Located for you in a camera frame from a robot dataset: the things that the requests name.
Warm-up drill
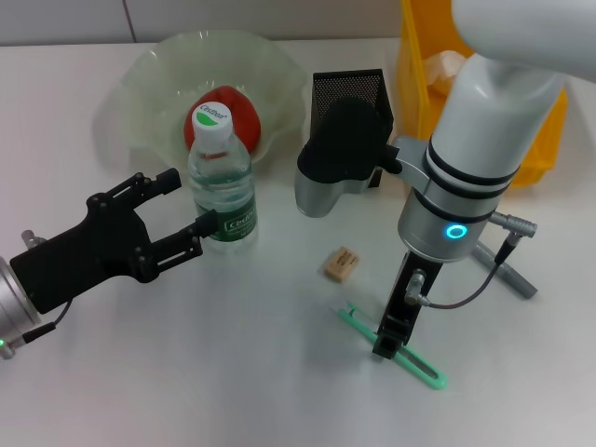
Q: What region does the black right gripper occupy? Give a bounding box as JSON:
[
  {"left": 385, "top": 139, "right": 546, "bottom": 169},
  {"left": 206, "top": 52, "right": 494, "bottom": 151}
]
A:
[{"left": 372, "top": 251, "right": 443, "bottom": 362}]

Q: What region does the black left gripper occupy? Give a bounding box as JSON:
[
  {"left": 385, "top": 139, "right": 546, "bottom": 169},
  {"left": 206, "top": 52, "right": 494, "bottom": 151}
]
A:
[{"left": 8, "top": 168, "right": 220, "bottom": 314}]

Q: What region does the mint green utility knife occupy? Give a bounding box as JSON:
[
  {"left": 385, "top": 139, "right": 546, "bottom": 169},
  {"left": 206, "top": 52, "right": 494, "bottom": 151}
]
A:
[{"left": 329, "top": 300, "right": 449, "bottom": 391}]

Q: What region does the clear green-label water bottle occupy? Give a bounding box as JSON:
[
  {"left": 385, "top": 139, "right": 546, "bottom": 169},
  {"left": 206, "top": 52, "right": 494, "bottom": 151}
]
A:
[{"left": 187, "top": 101, "right": 260, "bottom": 255}]

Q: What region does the tan rubber eraser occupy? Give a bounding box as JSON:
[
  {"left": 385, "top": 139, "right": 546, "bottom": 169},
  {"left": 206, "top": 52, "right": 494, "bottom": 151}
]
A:
[{"left": 320, "top": 245, "right": 360, "bottom": 284}]

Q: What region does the red orange fruit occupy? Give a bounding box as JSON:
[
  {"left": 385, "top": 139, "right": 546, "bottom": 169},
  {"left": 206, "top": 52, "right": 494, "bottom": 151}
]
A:
[{"left": 183, "top": 85, "right": 262, "bottom": 157}]

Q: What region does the grey marker pen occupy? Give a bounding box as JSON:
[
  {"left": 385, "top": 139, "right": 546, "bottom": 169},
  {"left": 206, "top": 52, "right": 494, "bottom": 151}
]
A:
[{"left": 472, "top": 240, "right": 538, "bottom": 299}]

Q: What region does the white paper ball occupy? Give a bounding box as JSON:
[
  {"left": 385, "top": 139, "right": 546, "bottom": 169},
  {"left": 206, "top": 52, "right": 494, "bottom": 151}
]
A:
[{"left": 421, "top": 49, "right": 467, "bottom": 97}]

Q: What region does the pale green glass fruit plate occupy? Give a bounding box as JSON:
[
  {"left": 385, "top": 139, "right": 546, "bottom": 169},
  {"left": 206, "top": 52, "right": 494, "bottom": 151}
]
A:
[{"left": 92, "top": 28, "right": 306, "bottom": 183}]

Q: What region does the black mesh pen holder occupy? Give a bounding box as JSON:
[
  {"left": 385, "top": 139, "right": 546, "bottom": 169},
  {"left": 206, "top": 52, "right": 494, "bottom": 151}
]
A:
[{"left": 309, "top": 68, "right": 395, "bottom": 190}]

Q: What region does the yellow plastic storage bin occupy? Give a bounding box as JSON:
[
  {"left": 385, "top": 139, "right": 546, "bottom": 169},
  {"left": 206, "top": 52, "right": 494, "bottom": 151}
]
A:
[{"left": 395, "top": 0, "right": 570, "bottom": 188}]

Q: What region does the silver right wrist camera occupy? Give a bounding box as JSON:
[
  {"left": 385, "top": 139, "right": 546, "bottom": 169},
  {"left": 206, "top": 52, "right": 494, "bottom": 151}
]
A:
[{"left": 293, "top": 96, "right": 405, "bottom": 219}]

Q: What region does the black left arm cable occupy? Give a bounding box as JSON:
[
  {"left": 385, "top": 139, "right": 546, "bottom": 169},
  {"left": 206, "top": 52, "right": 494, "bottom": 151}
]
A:
[{"left": 0, "top": 230, "right": 74, "bottom": 359}]

